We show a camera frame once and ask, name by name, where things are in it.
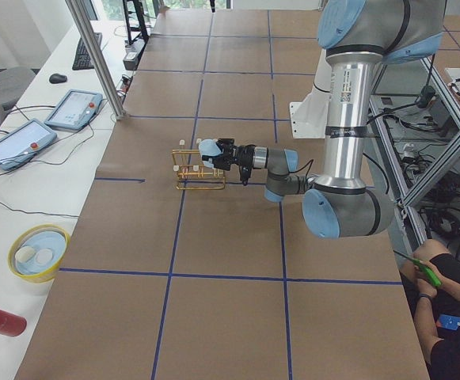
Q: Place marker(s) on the black keyboard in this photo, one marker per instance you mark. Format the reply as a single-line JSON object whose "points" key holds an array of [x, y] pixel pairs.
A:
{"points": [[82, 59]]}

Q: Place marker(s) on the green handled tool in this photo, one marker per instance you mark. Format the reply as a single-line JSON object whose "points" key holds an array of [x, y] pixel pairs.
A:
{"points": [[431, 277]]}

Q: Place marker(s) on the person in black shorts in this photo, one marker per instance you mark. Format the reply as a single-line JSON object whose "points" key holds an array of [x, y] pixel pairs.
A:
{"points": [[435, 310]]}

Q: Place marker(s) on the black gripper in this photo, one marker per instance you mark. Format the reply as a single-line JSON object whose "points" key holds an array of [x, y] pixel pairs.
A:
{"points": [[244, 155]]}

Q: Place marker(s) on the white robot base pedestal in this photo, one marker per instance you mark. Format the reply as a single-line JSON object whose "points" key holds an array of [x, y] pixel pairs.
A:
{"points": [[309, 117]]}

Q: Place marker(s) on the teach pendant far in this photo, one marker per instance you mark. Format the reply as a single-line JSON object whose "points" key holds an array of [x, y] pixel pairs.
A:
{"points": [[75, 110]]}

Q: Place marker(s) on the aluminium frame post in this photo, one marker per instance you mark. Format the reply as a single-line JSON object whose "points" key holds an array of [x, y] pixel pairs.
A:
{"points": [[85, 29]]}

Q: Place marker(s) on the yellow rimmed bowl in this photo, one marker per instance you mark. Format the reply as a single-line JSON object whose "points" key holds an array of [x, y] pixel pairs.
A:
{"points": [[50, 242]]}

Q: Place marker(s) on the white round cup in bowl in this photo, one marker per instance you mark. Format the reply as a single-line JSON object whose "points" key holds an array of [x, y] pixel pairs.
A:
{"points": [[24, 253]]}

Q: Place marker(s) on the gold wire cup holder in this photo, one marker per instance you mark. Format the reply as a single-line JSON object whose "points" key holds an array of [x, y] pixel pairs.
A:
{"points": [[192, 174]]}

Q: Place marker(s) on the teach pendant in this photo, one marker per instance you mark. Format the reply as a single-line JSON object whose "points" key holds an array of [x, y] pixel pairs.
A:
{"points": [[75, 110], [21, 145]]}

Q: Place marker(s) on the light blue cup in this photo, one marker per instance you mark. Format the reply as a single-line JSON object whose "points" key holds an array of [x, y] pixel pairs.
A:
{"points": [[209, 150]]}

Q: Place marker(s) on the teach pendant near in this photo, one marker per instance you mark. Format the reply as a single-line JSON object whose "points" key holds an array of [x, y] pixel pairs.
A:
{"points": [[21, 145]]}

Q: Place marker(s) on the black computer mouse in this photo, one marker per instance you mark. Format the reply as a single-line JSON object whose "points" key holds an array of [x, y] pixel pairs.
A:
{"points": [[57, 78]]}

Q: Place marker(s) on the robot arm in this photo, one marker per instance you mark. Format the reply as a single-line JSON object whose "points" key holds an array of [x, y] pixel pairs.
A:
{"points": [[356, 35]]}

